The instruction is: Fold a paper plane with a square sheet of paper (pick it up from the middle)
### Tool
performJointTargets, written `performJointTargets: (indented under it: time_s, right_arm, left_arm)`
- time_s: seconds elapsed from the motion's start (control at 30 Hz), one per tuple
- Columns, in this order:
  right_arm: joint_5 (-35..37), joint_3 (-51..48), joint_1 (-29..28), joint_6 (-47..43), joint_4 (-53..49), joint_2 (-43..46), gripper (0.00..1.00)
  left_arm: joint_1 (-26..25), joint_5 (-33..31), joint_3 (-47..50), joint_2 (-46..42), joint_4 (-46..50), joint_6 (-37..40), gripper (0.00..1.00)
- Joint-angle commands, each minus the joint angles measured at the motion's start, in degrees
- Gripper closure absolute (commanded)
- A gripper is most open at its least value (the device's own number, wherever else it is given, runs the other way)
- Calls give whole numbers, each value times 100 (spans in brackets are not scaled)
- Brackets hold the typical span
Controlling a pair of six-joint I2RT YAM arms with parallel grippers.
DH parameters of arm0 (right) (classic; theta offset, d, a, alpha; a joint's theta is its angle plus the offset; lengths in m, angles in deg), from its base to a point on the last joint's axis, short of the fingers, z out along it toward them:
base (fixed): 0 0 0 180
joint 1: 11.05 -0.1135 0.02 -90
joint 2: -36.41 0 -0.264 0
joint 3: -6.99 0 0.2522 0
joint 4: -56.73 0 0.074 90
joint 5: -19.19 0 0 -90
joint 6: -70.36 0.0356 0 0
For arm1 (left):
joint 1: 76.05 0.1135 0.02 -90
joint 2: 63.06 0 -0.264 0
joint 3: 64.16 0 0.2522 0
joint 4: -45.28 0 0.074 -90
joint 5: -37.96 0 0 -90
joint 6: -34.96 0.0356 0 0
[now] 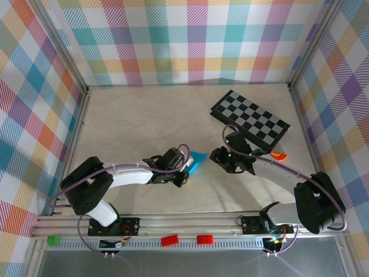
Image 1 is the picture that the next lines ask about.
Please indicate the blue paper sheet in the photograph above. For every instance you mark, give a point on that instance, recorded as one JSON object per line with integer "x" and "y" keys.
{"x": 199, "y": 157}

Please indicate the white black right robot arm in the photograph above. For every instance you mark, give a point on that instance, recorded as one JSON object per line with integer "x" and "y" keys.
{"x": 276, "y": 176}

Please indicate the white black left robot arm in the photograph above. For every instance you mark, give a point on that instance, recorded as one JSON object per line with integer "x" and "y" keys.
{"x": 129, "y": 174}

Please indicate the grey metal sheet panel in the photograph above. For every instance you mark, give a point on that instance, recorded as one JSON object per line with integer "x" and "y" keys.
{"x": 201, "y": 264}

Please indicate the black grey folding chessboard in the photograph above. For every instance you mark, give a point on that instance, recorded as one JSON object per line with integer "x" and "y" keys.
{"x": 245, "y": 109}

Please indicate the orange curved plastic piece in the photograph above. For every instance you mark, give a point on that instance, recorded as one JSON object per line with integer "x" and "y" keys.
{"x": 279, "y": 155}

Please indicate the red plastic block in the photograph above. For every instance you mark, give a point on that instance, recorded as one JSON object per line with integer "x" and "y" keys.
{"x": 205, "y": 239}
{"x": 169, "y": 241}

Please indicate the small right connector board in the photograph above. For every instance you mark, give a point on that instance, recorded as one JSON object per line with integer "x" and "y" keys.
{"x": 272, "y": 243}

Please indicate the green plastic block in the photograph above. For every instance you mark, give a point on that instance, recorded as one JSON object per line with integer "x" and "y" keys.
{"x": 53, "y": 240}

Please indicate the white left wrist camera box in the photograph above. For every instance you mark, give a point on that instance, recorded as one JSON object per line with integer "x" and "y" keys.
{"x": 184, "y": 170}

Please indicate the aluminium mounting rail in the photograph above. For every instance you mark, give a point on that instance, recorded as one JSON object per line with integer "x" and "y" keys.
{"x": 187, "y": 225}

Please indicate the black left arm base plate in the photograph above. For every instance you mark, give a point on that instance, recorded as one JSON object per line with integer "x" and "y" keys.
{"x": 129, "y": 226}

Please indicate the aluminium table edge rail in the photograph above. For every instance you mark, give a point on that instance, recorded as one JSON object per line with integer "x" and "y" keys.
{"x": 78, "y": 127}
{"x": 302, "y": 127}

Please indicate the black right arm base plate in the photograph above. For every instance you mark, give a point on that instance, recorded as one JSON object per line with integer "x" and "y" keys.
{"x": 250, "y": 225}

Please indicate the aluminium frame post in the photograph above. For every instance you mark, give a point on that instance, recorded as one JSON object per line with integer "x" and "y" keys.
{"x": 314, "y": 43}
{"x": 62, "y": 46}

